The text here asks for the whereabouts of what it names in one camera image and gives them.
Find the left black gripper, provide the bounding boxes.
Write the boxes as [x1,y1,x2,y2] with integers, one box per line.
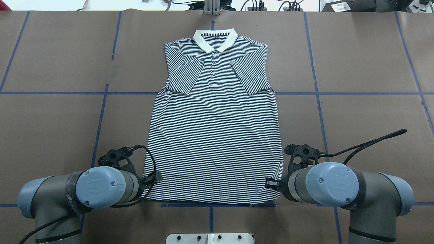
[137,172,163,198]

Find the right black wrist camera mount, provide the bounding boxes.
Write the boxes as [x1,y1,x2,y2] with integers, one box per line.
[283,144,319,176]

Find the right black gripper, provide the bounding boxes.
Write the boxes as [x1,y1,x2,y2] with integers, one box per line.
[265,174,293,200]

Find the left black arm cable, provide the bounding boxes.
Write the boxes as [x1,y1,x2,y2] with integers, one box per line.
[19,145,158,244]

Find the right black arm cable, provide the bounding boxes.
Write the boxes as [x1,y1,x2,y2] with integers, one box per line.
[319,128,407,166]

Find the black box with label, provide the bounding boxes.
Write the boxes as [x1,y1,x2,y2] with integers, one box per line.
[321,0,377,13]

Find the aluminium frame post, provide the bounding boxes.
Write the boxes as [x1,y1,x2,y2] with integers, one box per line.
[203,0,221,16]

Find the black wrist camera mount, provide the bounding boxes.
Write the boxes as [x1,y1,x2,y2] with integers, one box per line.
[98,146,138,176]
[283,144,319,176]

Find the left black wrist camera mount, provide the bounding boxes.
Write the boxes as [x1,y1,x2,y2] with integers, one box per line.
[98,146,138,176]

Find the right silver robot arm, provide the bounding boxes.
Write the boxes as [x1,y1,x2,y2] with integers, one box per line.
[265,162,414,244]

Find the blue white striped polo shirt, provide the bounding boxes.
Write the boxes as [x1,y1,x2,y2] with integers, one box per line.
[144,29,283,204]

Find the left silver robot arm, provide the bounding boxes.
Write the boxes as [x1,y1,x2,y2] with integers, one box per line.
[17,166,163,244]

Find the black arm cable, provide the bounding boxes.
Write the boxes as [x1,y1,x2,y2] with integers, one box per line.
[319,128,407,166]
[19,145,158,244]

